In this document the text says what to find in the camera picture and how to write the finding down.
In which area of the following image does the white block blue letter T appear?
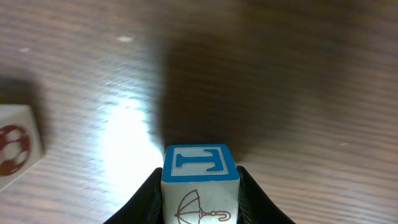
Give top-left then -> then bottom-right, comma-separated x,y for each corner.
161,144 -> 240,224

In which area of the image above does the red letter U block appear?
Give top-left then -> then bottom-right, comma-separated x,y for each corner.
1,104 -> 44,189

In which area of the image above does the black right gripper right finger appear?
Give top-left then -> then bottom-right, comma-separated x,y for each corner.
237,166 -> 295,224

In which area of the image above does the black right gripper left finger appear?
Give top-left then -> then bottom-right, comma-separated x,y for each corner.
104,167 -> 164,224

